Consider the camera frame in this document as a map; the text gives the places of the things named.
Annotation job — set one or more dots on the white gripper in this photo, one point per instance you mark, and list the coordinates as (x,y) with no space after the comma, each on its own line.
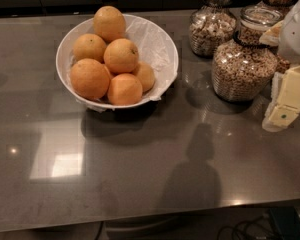
(296,34)

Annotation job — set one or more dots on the white bowl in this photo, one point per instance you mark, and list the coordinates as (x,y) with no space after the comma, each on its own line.
(163,70)

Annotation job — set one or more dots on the white paper bowl liner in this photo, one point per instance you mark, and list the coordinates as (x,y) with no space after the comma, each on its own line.
(150,43)

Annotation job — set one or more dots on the right small orange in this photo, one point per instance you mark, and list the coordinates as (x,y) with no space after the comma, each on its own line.
(145,73)

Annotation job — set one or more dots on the front cereal glass jar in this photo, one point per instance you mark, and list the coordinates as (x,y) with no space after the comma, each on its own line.
(243,66)

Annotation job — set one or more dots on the back right cereal jar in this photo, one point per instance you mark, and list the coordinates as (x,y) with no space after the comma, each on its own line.
(273,11)

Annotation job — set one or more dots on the back left cereal jar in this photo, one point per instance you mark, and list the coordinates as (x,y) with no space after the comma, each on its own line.
(210,26)

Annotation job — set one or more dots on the dark box under table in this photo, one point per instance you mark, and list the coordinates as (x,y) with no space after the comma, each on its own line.
(285,222)

